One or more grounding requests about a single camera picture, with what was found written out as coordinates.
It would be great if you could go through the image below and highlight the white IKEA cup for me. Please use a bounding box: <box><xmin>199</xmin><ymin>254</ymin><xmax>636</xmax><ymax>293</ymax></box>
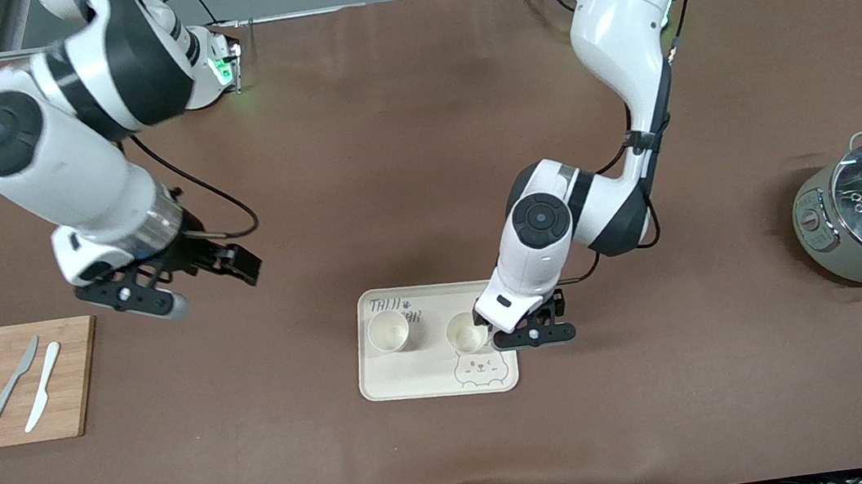
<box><xmin>364</xmin><ymin>309</ymin><xmax>414</xmax><ymax>357</ymax></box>
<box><xmin>444</xmin><ymin>309</ymin><xmax>492</xmax><ymax>356</ymax></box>

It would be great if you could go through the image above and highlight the cream bear print tray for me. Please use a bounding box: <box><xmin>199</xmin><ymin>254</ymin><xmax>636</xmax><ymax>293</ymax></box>
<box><xmin>348</xmin><ymin>273</ymin><xmax>522</xmax><ymax>410</ymax></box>

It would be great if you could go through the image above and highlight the wooden cutting board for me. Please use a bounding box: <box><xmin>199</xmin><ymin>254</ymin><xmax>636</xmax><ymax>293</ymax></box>
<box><xmin>0</xmin><ymin>314</ymin><xmax>110</xmax><ymax>449</ymax></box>

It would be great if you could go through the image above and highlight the white plastic knife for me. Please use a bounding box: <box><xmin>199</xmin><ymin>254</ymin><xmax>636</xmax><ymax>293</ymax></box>
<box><xmin>15</xmin><ymin>341</ymin><xmax>71</xmax><ymax>434</ymax></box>

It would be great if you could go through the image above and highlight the grey plastic knife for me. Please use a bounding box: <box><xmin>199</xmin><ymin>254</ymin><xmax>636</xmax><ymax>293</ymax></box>
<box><xmin>0</xmin><ymin>335</ymin><xmax>48</xmax><ymax>422</ymax></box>

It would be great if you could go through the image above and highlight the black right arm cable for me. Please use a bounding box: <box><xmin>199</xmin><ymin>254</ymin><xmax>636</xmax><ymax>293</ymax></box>
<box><xmin>128</xmin><ymin>121</ymin><xmax>261</xmax><ymax>250</ymax></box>

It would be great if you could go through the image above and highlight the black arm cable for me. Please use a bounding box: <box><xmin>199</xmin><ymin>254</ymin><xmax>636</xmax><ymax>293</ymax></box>
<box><xmin>530</xmin><ymin>0</ymin><xmax>724</xmax><ymax>286</ymax></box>
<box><xmin>128</xmin><ymin>121</ymin><xmax>261</xmax><ymax>250</ymax></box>

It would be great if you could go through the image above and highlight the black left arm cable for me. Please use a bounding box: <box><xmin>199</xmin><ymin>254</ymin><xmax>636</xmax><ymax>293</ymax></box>
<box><xmin>530</xmin><ymin>0</ymin><xmax>724</xmax><ymax>286</ymax></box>

